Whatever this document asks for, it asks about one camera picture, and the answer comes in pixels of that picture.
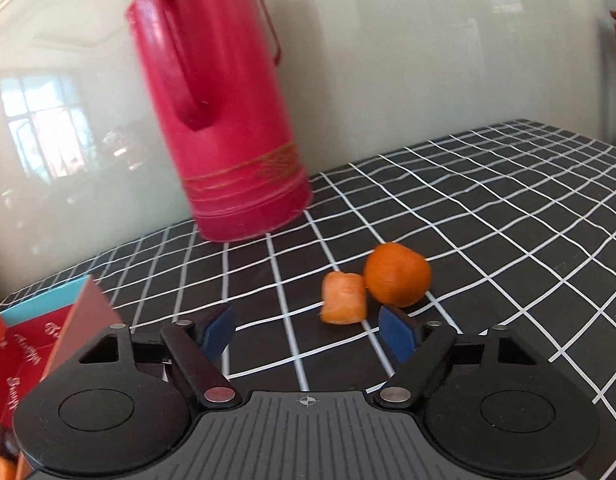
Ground orange carrot piece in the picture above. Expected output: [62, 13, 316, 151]
[319, 271, 368, 325]

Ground black white checked tablecloth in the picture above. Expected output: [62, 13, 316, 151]
[0, 119, 616, 411]

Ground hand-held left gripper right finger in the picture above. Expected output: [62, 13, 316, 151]
[378, 305, 539, 408]

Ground small orange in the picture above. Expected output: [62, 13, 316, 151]
[0, 452, 34, 480]
[364, 242, 432, 308]

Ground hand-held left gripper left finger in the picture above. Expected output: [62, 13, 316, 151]
[78, 305, 241, 408]

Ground red thermos flask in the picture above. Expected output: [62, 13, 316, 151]
[127, 0, 315, 243]

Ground green and red cardboard box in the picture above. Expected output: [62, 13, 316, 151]
[0, 276, 123, 480]

